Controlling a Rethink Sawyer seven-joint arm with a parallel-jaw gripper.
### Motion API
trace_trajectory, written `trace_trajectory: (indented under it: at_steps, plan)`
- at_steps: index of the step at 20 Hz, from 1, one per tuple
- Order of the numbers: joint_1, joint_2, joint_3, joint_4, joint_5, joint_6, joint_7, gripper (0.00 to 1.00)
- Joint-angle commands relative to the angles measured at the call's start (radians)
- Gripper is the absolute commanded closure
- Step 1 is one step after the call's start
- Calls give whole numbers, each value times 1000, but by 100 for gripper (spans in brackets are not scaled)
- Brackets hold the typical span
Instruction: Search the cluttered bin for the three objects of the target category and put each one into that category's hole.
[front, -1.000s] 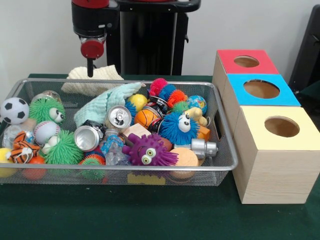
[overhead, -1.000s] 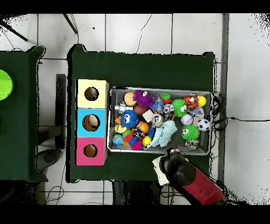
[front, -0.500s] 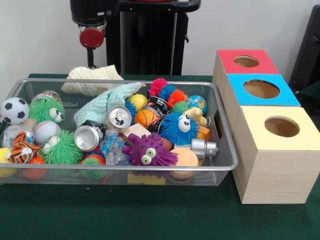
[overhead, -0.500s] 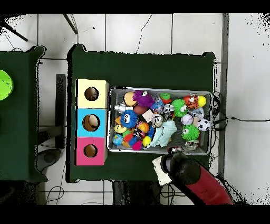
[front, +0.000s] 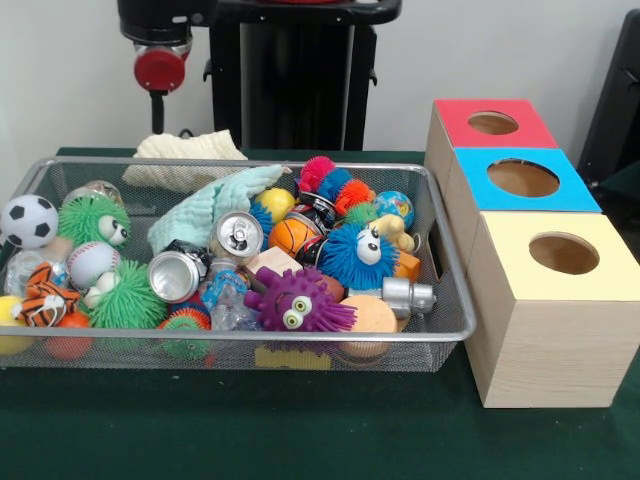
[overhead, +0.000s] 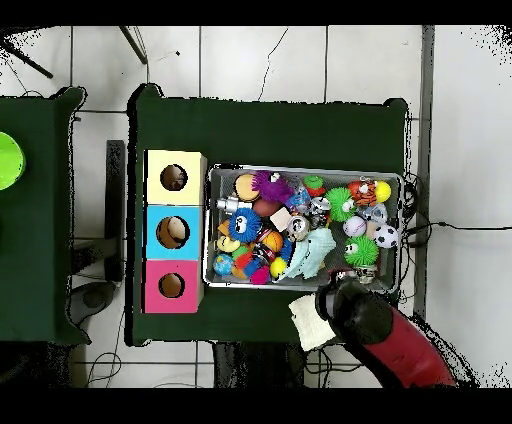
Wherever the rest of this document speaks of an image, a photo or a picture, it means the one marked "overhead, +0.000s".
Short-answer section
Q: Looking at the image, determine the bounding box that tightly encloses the purple spiky ball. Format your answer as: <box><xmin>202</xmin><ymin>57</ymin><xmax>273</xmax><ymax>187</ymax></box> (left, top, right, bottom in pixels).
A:
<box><xmin>252</xmin><ymin>168</ymin><xmax>296</xmax><ymax>206</ymax></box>

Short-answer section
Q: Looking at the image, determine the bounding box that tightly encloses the mint green knit cloth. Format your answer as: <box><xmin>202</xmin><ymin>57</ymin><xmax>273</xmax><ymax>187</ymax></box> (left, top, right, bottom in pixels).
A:
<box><xmin>278</xmin><ymin>227</ymin><xmax>337</xmax><ymax>281</ymax></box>

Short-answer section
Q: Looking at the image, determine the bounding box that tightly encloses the cream knit cloth roll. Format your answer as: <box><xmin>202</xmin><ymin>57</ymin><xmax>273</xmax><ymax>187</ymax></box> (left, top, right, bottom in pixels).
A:
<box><xmin>287</xmin><ymin>293</ymin><xmax>338</xmax><ymax>353</ymax></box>

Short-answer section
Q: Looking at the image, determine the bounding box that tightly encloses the clear mesh bin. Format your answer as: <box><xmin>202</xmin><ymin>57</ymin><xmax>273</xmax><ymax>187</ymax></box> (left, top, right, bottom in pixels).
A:
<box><xmin>205</xmin><ymin>163</ymin><xmax>405</xmax><ymax>297</ymax></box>

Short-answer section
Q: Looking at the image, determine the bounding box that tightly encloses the wooden three-hole box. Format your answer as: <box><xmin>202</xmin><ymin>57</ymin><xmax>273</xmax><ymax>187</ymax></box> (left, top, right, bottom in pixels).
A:
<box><xmin>142</xmin><ymin>148</ymin><xmax>209</xmax><ymax>316</ymax></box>

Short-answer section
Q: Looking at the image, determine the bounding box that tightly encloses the brown toy football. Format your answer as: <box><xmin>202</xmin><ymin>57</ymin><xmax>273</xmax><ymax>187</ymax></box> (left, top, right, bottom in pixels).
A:
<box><xmin>254</xmin><ymin>198</ymin><xmax>281</xmax><ymax>220</ymax></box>

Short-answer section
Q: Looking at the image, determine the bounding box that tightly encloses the blue fuzzy monster toy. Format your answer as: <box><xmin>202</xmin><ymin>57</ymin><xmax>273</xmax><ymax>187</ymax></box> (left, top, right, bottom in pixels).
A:
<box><xmin>228</xmin><ymin>207</ymin><xmax>264</xmax><ymax>244</ymax></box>

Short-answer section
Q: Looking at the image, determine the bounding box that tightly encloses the yellow ball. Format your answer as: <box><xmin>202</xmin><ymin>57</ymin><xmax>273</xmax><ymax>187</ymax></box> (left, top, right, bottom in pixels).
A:
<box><xmin>269</xmin><ymin>256</ymin><xmax>289</xmax><ymax>280</ymax></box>

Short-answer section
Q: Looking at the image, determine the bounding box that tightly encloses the dark green tablecloth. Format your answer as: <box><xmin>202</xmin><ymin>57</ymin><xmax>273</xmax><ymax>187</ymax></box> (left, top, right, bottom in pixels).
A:
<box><xmin>126</xmin><ymin>83</ymin><xmax>409</xmax><ymax>355</ymax></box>

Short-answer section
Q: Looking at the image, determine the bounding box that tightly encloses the orange tiger plush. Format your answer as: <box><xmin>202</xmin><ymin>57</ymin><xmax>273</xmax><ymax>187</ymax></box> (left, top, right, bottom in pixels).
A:
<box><xmin>349</xmin><ymin>180</ymin><xmax>379</xmax><ymax>208</ymax></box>

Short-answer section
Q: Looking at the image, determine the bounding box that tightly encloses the green spiky ball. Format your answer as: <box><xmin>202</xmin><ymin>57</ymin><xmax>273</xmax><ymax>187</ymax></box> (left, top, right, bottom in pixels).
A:
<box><xmin>345</xmin><ymin>236</ymin><xmax>381</xmax><ymax>268</ymax></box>

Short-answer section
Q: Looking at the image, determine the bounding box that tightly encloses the black and white soccer ball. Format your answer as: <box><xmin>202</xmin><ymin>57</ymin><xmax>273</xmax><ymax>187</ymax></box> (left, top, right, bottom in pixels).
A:
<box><xmin>374</xmin><ymin>224</ymin><xmax>400</xmax><ymax>249</ymax></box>

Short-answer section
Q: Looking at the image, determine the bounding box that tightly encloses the black upright bar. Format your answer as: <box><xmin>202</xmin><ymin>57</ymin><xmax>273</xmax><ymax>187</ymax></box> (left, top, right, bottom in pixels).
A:
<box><xmin>105</xmin><ymin>139</ymin><xmax>128</xmax><ymax>283</ymax></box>

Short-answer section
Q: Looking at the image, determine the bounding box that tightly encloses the black tripod leg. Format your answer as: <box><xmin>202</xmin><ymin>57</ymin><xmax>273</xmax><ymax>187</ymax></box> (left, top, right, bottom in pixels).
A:
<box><xmin>119</xmin><ymin>25</ymin><xmax>149</xmax><ymax>65</ymax></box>
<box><xmin>0</xmin><ymin>35</ymin><xmax>54</xmax><ymax>80</ymax></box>

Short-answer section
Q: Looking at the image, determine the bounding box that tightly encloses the green covered side table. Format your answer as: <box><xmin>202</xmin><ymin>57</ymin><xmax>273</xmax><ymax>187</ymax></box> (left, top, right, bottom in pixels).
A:
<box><xmin>0</xmin><ymin>86</ymin><xmax>89</xmax><ymax>347</ymax></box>

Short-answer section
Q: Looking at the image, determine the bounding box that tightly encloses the lime green round object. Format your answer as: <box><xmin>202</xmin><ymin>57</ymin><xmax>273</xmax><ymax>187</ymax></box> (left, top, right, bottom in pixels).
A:
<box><xmin>0</xmin><ymin>131</ymin><xmax>26</xmax><ymax>192</ymax></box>

